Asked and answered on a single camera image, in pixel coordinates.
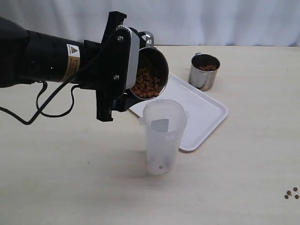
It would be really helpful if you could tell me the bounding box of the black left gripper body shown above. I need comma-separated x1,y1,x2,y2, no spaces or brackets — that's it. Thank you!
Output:
83,11,131,122

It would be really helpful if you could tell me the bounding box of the steel mug with kibble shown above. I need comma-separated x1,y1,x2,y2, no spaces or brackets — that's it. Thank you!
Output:
126,31,169,100

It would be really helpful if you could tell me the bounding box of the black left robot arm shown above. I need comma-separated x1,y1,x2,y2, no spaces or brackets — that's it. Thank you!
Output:
0,11,140,122

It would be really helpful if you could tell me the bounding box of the clear plastic tall container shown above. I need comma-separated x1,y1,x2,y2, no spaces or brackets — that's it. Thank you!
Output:
140,99,188,175

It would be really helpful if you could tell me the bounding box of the steel mug far right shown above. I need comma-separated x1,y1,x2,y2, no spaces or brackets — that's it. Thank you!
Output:
188,52,221,91

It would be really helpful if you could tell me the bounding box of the white plastic tray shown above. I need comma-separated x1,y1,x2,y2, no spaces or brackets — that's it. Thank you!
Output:
128,72,229,154

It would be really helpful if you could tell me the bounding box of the white curtain backdrop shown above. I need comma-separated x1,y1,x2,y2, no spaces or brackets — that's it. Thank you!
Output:
0,0,300,46

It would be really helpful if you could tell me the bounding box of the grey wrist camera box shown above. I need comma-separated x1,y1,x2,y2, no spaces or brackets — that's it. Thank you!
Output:
116,25,140,90

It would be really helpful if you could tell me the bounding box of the black camera cable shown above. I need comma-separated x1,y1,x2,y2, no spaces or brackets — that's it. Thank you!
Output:
0,30,122,126

